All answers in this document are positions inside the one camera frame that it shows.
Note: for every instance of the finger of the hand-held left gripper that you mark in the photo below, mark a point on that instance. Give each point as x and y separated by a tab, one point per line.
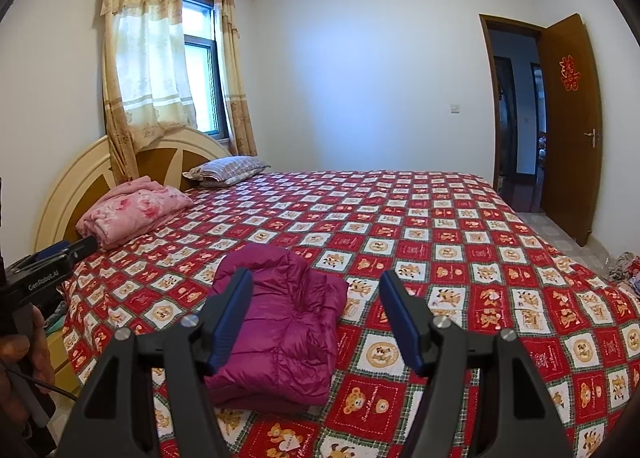
86	245
47	251

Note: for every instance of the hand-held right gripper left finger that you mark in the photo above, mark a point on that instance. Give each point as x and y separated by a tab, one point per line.
230	323

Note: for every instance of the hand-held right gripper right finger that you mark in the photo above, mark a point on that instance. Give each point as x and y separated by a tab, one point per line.
400	323

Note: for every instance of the purple puffer jacket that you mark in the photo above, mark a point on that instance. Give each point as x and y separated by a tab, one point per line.
290	328

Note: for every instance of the pile of clothes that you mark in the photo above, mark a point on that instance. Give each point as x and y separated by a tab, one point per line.
627	268

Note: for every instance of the person's left hand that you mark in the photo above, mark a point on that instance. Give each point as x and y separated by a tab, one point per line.
40	353

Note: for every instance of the pink floral folded quilt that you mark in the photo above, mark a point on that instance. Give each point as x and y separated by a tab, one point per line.
130	213

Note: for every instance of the cream wooden headboard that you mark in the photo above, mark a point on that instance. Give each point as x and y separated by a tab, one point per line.
75	177

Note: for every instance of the light wooden nightstand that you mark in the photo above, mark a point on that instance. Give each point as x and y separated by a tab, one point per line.
62	358

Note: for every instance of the red printed bedspread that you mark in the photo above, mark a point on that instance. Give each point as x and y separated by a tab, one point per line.
450	248

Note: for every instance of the striped pillow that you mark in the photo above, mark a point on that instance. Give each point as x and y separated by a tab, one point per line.
225	170

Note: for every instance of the wide beige floral curtain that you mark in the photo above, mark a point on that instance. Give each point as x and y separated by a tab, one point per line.
145	62

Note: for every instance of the window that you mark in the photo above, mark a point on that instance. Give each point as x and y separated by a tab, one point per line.
202	87

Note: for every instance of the narrow beige floral curtain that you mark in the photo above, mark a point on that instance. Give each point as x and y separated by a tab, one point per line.
235	87

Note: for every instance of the brown wooden door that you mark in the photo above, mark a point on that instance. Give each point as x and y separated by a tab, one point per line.
565	162

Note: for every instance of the red paper door decoration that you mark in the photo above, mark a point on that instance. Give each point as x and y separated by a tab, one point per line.
567	72

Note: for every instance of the brown door frame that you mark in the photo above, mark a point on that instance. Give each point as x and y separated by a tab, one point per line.
487	87

